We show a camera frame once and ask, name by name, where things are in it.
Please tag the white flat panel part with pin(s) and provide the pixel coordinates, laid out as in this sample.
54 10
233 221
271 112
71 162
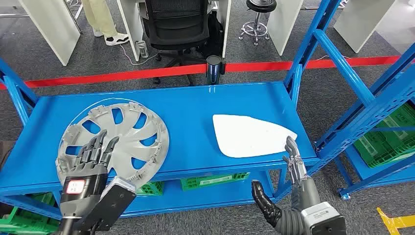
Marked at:
246 136

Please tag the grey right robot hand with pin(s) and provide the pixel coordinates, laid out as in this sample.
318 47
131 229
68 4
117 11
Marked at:
308 194

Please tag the black round stool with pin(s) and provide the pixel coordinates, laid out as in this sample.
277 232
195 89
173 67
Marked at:
261 5

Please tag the blue metal shelf rack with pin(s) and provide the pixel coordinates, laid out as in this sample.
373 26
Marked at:
194 113
366 175

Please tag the red barrier belt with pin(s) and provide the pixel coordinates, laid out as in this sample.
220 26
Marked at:
129 75

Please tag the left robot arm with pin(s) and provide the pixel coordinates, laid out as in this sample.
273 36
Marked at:
66 227

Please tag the black bag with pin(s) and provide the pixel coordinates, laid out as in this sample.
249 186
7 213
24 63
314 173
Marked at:
214 35

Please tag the black mesh office chair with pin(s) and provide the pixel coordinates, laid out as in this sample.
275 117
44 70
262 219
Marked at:
176 22

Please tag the clear plastic bottle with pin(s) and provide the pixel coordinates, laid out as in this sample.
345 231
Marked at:
141 48

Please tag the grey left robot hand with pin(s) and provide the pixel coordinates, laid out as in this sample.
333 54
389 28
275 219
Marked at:
82 194

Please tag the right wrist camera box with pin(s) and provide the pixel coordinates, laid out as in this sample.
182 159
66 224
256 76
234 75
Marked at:
321 215

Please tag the silver plastic wheel hubcap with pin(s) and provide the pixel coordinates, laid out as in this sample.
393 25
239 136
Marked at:
128 142

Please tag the yellow floor tape square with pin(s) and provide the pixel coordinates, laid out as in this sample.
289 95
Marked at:
402 222

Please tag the black stanchion post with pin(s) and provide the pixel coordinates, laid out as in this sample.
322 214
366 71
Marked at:
214 69

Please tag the person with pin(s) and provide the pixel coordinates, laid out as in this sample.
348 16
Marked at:
99 16

